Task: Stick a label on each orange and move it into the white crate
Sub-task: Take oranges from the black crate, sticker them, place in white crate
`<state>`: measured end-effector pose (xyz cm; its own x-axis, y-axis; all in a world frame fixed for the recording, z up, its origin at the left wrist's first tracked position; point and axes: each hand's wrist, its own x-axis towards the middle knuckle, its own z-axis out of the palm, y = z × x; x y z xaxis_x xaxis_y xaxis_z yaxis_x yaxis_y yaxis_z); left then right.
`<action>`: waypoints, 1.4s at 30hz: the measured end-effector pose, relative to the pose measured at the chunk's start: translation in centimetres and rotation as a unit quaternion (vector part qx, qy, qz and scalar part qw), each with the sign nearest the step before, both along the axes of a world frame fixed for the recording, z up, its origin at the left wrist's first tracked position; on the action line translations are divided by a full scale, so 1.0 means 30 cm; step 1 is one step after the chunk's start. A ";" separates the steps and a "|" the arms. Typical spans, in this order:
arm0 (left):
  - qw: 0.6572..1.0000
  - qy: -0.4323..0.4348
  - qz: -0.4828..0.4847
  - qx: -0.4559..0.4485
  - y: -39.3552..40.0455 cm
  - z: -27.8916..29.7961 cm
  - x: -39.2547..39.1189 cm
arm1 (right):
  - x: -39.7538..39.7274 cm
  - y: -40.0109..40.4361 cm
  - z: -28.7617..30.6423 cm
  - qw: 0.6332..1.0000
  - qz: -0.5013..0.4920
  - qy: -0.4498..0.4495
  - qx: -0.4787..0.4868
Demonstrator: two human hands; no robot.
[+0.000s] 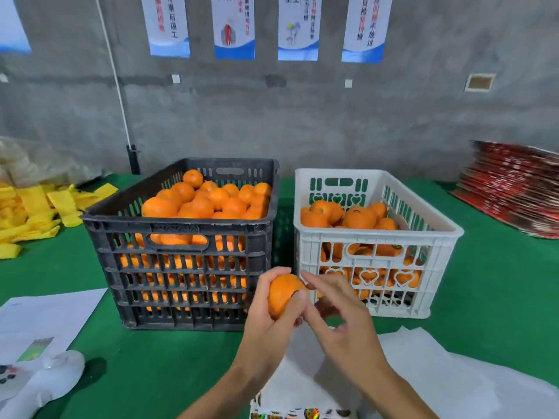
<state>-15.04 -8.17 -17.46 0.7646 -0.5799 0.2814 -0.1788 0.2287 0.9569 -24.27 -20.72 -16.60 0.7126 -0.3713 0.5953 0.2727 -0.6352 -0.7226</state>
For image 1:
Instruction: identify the beige wall plate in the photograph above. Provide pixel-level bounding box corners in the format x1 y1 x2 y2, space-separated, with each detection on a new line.
465 73 496 93

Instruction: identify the white notice with blue border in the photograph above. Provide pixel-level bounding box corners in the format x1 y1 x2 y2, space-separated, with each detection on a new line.
0 0 33 55

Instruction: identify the white printed paper sheet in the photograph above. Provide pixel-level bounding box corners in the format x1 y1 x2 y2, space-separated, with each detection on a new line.
0 287 108 367

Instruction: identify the white handheld controller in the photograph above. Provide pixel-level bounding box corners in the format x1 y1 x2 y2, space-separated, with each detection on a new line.
0 349 86 419

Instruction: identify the white plastic crate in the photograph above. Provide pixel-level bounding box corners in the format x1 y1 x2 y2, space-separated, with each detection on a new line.
293 167 465 320

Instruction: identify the person's right hand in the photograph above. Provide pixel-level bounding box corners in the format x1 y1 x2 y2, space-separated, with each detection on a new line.
299 270 391 382

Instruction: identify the stack of red cardboard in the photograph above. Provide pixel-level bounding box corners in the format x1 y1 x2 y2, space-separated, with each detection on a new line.
451 140 559 239

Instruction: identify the pile of oranges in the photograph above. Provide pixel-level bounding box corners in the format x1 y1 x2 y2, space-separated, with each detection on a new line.
118 169 274 313

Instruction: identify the person's left hand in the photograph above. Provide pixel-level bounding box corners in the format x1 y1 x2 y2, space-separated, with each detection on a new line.
232 266 311 382

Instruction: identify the white pole with black base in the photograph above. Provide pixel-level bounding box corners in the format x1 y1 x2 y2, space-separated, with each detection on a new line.
94 0 141 175

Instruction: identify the beige woven sack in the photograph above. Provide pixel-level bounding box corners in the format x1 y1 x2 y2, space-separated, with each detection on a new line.
0 137 101 189

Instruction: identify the blue white wall poster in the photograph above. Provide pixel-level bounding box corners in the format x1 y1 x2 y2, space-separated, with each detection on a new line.
278 0 323 62
211 0 257 60
140 0 192 58
341 0 395 65

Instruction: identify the black plastic crate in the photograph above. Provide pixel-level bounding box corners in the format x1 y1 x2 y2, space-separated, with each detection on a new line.
81 158 281 332

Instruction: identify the green felt table cover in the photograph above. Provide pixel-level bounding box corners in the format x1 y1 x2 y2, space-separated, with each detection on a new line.
0 174 559 419

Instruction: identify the white backing sheet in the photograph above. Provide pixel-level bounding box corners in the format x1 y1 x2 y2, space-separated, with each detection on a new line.
376 325 559 419

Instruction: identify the heap of labelled oranges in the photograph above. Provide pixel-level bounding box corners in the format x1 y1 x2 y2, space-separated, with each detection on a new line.
300 200 424 304

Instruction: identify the single orange fruit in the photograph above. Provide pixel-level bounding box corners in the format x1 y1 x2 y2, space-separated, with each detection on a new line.
267 273 309 319

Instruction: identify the pile of yellow bags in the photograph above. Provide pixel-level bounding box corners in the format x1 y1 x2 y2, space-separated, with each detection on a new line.
0 181 119 260

